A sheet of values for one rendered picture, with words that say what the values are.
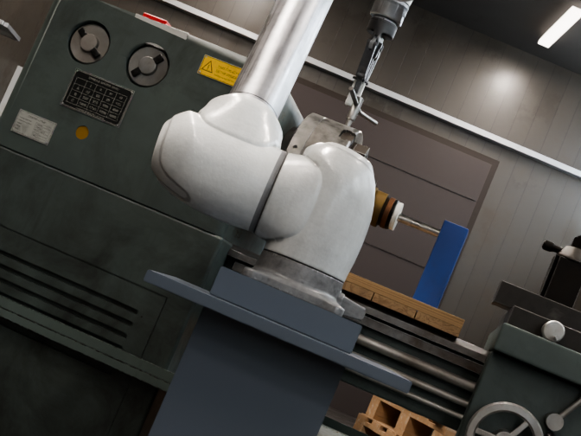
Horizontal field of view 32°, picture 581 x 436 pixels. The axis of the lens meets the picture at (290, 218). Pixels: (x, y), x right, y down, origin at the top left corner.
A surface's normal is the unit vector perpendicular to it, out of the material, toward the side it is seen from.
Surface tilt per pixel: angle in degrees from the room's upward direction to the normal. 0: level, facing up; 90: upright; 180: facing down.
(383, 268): 90
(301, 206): 90
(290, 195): 87
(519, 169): 90
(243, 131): 60
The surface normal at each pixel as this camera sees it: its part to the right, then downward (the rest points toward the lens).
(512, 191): 0.01, -0.08
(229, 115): 0.10, -0.60
